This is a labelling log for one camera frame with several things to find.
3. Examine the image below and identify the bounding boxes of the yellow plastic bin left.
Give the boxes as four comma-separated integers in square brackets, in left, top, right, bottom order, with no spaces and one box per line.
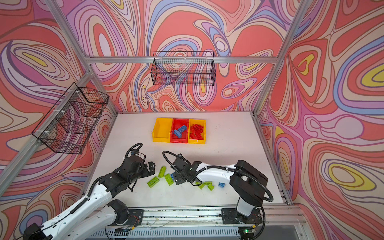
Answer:
[152,118,173,143]

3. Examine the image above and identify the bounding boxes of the green lego brick upper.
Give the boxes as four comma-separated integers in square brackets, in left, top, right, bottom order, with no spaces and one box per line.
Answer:
[158,166,167,178]

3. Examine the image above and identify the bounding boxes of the black wire basket wall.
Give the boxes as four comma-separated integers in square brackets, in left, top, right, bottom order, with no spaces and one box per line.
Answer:
[32,83,109,155]
[151,51,216,86]

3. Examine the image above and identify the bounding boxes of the pile of red legos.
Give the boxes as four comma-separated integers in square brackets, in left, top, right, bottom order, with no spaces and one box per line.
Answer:
[190,124,204,140]

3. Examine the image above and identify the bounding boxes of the red plastic bin middle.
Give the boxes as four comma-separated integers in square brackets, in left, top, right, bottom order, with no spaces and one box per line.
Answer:
[170,119,189,144]

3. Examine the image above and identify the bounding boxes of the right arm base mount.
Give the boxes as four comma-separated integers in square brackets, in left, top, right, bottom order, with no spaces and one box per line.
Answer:
[219,208,263,226]

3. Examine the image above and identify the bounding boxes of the green lego brick far left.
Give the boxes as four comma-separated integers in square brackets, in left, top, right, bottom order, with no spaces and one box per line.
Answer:
[147,177,160,188]

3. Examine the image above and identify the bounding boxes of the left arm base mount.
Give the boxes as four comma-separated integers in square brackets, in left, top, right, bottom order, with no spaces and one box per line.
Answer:
[112,209,144,228]

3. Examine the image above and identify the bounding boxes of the yellow plastic bin right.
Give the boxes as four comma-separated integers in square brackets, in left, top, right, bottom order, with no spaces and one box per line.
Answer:
[188,119,207,145]

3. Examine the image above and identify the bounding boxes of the black wire basket left wall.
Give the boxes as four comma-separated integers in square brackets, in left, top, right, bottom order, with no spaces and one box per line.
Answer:
[32,83,109,155]

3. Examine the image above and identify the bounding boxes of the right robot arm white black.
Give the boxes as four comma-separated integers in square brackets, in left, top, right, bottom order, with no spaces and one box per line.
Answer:
[162,151,274,224]

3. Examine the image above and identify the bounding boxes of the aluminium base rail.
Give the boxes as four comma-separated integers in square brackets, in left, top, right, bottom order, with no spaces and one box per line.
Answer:
[86,204,315,240]

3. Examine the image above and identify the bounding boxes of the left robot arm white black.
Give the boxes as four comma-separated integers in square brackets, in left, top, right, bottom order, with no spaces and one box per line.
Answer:
[21,143,156,240]

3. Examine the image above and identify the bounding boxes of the black wire basket back wall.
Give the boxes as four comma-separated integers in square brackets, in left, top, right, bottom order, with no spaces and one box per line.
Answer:
[151,51,216,86]

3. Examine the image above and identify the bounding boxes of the green lego brick right large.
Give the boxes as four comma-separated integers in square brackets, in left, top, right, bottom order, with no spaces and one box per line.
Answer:
[198,183,206,190]

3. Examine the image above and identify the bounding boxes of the yellow plastic bin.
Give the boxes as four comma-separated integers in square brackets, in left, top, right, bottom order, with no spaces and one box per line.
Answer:
[188,119,207,145]
[152,118,173,143]

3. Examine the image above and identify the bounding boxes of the green lego brick middle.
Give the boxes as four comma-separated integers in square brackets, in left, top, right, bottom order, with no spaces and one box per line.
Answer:
[164,174,175,186]

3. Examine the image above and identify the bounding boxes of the green lego brick right lower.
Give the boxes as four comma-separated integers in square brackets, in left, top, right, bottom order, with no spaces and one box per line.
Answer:
[207,183,214,191]

